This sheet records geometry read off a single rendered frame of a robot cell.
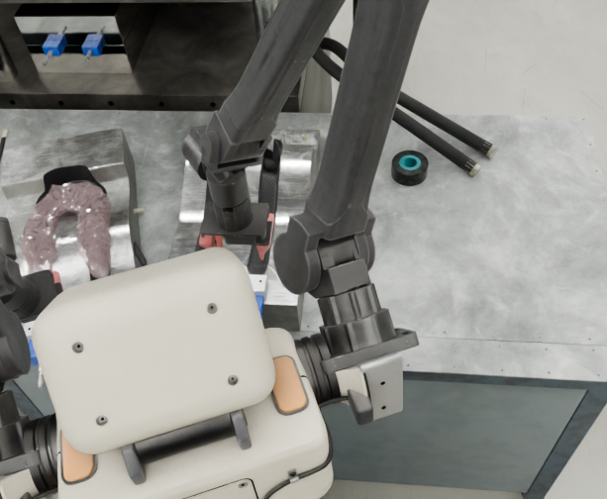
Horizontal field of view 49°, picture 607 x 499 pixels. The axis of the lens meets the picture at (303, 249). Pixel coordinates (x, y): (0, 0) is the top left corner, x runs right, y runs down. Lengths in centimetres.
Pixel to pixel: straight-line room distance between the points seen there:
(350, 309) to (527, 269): 67
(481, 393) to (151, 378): 90
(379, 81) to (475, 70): 251
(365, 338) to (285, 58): 33
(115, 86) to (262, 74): 112
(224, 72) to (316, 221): 115
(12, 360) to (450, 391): 89
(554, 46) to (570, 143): 176
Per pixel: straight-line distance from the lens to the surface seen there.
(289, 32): 77
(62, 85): 197
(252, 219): 104
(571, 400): 147
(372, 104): 68
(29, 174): 154
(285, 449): 70
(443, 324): 129
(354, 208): 75
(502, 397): 144
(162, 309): 62
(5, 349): 81
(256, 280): 120
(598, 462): 213
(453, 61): 322
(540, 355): 128
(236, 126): 88
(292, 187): 135
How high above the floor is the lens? 188
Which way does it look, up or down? 51 degrees down
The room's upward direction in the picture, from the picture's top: 6 degrees counter-clockwise
